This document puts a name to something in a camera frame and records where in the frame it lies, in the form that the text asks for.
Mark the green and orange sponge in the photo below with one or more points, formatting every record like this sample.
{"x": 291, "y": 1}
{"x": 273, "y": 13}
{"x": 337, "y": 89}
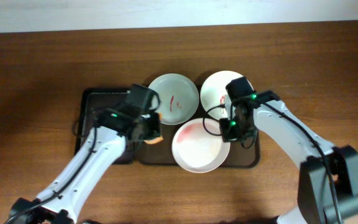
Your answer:
{"x": 154, "y": 140}

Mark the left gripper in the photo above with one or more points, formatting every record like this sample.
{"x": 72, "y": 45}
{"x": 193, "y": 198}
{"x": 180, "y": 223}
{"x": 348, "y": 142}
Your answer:
{"x": 150, "y": 128}

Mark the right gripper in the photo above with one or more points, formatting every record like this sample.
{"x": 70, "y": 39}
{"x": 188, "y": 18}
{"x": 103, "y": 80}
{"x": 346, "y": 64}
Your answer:
{"x": 239, "y": 132}

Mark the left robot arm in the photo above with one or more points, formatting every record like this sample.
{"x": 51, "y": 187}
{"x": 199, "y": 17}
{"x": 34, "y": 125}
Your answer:
{"x": 63, "y": 199}

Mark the pale green plate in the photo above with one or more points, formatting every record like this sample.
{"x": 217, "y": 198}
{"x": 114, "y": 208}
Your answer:
{"x": 179, "y": 98}

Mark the white plate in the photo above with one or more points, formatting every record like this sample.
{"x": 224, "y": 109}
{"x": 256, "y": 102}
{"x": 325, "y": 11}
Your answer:
{"x": 197, "y": 148}
{"x": 213, "y": 93}

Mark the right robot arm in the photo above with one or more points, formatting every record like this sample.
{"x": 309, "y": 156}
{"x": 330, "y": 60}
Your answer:
{"x": 328, "y": 179}

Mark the small black tray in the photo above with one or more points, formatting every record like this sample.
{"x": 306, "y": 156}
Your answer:
{"x": 97, "y": 98}

